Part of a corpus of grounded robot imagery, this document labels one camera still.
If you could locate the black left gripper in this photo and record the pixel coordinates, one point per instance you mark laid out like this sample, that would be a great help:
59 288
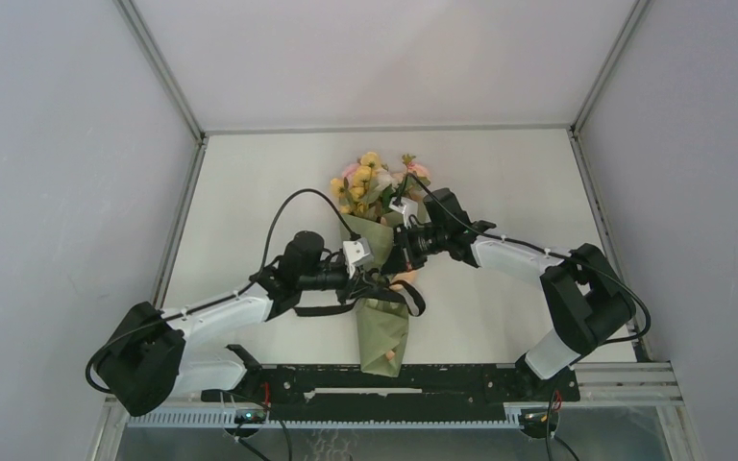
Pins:
352 287

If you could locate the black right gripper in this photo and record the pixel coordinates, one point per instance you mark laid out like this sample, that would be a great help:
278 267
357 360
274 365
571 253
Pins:
405 256

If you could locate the orange wrapping paper sheet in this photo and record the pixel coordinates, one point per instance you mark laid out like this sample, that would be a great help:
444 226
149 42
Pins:
383 320

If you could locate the peach white fake flower bunch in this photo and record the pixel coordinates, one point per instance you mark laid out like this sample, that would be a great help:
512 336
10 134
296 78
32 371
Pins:
402 185

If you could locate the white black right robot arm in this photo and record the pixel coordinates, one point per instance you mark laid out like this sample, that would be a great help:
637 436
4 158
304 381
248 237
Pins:
586 300

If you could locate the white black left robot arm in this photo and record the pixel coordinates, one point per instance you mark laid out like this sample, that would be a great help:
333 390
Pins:
153 356

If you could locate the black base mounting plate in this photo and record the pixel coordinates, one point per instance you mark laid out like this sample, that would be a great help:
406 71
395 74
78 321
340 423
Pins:
359 407

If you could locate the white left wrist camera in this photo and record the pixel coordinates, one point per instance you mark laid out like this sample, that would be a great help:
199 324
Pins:
357 253

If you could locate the white cable duct strip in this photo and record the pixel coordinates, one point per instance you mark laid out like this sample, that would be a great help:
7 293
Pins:
510 418

